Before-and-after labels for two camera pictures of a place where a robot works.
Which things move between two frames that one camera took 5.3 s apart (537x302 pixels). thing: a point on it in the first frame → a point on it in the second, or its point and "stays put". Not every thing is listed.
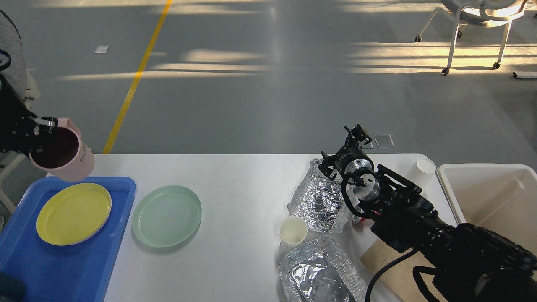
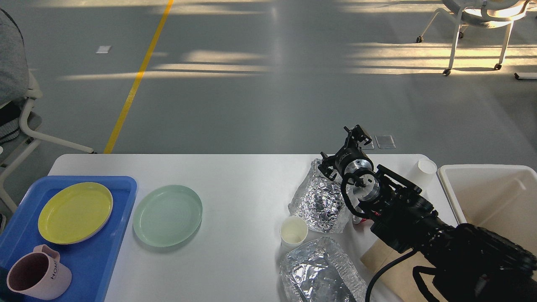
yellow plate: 73,213 stays put
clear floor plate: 384,141 stays put
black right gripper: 352,157 stays put
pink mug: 62,156 → 40,274
